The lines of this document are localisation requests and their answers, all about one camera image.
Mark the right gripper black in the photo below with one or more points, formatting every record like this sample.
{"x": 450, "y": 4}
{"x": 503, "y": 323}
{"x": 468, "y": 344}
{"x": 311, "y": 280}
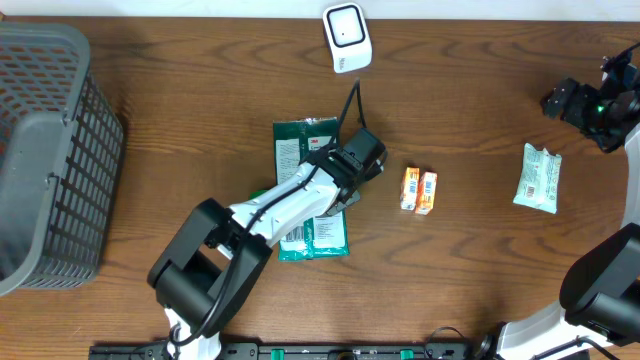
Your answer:
{"x": 583, "y": 94}

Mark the green 3M adhesive package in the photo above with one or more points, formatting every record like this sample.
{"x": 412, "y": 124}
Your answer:
{"x": 318, "y": 237}

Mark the orange tissue pack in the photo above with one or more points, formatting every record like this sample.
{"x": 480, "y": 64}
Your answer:
{"x": 426, "y": 193}
{"x": 409, "y": 189}

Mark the mint green wipes pack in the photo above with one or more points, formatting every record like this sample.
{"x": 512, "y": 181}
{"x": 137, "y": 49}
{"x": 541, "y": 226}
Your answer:
{"x": 538, "y": 183}

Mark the green-lidded small jar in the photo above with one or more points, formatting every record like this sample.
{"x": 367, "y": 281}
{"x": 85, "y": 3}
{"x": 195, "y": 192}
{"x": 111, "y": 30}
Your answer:
{"x": 256, "y": 194}

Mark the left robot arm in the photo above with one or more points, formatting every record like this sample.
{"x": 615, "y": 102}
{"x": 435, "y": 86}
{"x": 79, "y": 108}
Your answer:
{"x": 206, "y": 273}

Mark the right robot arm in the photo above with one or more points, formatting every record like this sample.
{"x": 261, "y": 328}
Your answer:
{"x": 598, "y": 305}

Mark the white barcode scanner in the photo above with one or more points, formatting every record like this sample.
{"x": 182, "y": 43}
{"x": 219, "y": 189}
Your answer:
{"x": 347, "y": 37}

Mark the grey plastic mesh basket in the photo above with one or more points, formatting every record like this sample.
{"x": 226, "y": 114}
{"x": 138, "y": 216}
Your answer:
{"x": 61, "y": 151}

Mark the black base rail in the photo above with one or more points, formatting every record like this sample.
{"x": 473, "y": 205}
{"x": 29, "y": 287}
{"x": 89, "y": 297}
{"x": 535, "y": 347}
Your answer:
{"x": 253, "y": 351}

